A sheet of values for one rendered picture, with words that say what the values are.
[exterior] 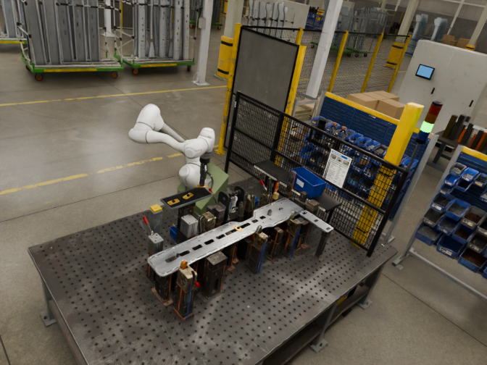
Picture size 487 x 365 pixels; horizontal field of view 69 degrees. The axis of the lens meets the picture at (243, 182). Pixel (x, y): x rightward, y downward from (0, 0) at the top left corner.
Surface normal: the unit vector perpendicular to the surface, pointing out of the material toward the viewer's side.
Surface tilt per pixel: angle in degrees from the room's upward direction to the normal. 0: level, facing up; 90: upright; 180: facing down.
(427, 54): 90
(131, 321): 0
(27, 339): 0
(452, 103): 90
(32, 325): 0
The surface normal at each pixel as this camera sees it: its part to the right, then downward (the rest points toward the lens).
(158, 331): 0.16, -0.85
